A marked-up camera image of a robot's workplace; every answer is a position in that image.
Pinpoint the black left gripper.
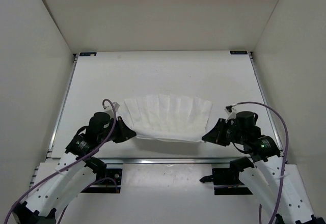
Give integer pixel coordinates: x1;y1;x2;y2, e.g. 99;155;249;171
101;113;137;141

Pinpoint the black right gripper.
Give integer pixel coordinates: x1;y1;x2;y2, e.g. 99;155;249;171
202;119;245;146

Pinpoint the white pleated skirt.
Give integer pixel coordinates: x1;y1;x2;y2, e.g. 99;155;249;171
119;94;212;143

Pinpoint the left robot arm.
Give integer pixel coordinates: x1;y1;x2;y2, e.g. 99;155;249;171
10;112;136;223

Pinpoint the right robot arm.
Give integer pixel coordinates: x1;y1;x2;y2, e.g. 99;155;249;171
202;111;325;223

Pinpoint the right blue corner label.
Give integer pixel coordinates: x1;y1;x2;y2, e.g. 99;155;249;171
230;50;248;55

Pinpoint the blue corner label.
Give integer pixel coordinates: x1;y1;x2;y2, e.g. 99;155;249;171
230;50;248;55
79;52;97;57

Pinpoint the left blue corner label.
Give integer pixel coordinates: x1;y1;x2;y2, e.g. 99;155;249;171
79;52;97;57

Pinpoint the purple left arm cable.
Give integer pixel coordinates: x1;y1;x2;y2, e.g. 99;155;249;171
5;99;118;224

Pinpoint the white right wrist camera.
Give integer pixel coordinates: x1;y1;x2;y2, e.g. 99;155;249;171
225;105;237;121

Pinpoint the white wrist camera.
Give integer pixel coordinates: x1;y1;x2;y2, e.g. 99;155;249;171
225;105;237;121
102;100;120;118

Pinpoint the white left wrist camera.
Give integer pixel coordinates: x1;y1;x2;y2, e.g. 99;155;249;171
102;100;120;118

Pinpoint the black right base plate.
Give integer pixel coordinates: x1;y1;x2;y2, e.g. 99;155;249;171
199;167;253;195

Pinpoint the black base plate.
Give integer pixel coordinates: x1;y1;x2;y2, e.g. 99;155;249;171
199;167;253;195
82;164;123;194

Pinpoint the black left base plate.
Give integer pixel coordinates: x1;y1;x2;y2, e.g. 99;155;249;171
82;164;123;194

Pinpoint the aluminium table edge rail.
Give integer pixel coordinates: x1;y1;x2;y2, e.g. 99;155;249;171
47;156;287;166

